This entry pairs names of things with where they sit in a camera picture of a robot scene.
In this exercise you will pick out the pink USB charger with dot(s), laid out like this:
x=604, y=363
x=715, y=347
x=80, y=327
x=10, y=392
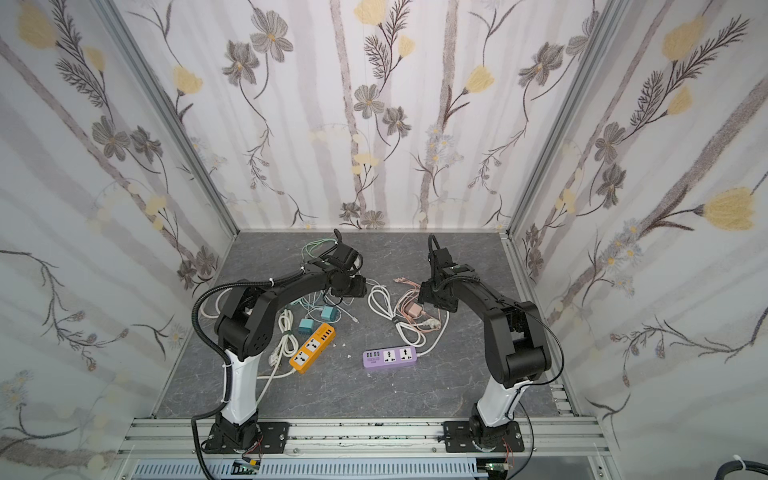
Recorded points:
x=413, y=311

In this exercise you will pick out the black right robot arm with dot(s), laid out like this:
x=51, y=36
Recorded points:
x=516, y=339

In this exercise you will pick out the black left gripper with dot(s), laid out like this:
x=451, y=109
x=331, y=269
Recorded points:
x=357, y=285

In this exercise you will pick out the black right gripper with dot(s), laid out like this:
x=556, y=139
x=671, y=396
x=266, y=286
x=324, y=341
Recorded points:
x=436, y=297

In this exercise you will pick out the teal USB charger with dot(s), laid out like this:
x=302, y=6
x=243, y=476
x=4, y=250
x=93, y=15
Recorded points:
x=329, y=314

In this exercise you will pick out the orange power strip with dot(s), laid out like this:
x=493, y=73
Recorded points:
x=310, y=351

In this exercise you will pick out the purple power strip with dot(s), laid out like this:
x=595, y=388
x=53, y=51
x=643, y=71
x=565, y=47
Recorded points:
x=389, y=357

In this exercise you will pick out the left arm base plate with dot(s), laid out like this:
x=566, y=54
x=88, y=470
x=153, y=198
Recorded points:
x=262, y=437

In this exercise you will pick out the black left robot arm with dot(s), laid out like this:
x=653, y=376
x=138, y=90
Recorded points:
x=244, y=329

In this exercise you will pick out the aluminium rail frame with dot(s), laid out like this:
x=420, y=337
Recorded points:
x=570, y=448

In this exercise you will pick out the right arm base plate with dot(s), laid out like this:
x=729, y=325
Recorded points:
x=472, y=436

